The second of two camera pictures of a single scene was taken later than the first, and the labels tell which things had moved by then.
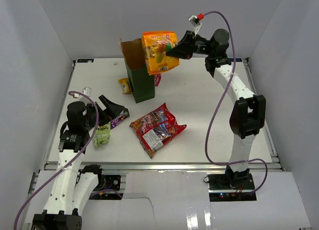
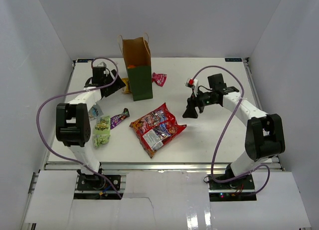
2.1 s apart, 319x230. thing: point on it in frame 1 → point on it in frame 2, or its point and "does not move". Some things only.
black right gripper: (181, 50) → (193, 102)
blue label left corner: (85, 60) does not move
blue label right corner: (236, 60) does not move
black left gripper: (112, 109) → (117, 85)
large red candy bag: (155, 128) does not move
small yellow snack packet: (125, 86) does not move
